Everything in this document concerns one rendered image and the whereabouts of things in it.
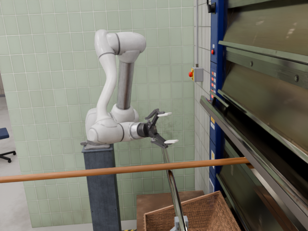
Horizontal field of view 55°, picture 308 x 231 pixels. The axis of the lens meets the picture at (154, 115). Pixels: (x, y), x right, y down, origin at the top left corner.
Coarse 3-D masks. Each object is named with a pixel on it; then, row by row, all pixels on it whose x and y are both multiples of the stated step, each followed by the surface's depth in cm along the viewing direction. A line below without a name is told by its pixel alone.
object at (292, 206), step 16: (208, 112) 144; (240, 112) 146; (224, 128) 119; (240, 128) 119; (256, 128) 123; (240, 144) 101; (256, 144) 102; (272, 144) 106; (256, 160) 88; (272, 160) 90; (288, 160) 93; (288, 176) 81; (304, 176) 82; (304, 192) 73; (288, 208) 69; (304, 224) 62
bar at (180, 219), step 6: (162, 150) 161; (168, 156) 153; (168, 162) 145; (168, 174) 134; (168, 180) 131; (174, 180) 129; (174, 186) 123; (174, 192) 119; (174, 198) 115; (174, 204) 112; (180, 204) 111; (180, 210) 107; (180, 216) 104; (186, 216) 104; (180, 222) 101; (186, 222) 102; (174, 228) 104; (180, 228) 98; (186, 228) 98
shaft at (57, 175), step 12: (108, 168) 135; (120, 168) 135; (132, 168) 135; (144, 168) 135; (156, 168) 135; (168, 168) 136; (180, 168) 137; (0, 180) 132; (12, 180) 132; (24, 180) 132; (36, 180) 134
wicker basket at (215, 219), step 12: (216, 192) 177; (192, 204) 178; (216, 204) 177; (228, 204) 164; (144, 216) 176; (156, 216) 179; (168, 216) 180; (192, 216) 181; (204, 216) 182; (216, 216) 174; (228, 216) 159; (144, 228) 167; (156, 228) 182; (168, 228) 182; (192, 228) 184; (204, 228) 184; (216, 228) 171; (228, 228) 155
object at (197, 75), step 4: (192, 68) 219; (196, 68) 214; (200, 68) 214; (192, 72) 218; (196, 72) 215; (200, 72) 215; (192, 76) 219; (196, 76) 216; (200, 76) 216; (192, 80) 222; (196, 80) 217; (200, 80) 217
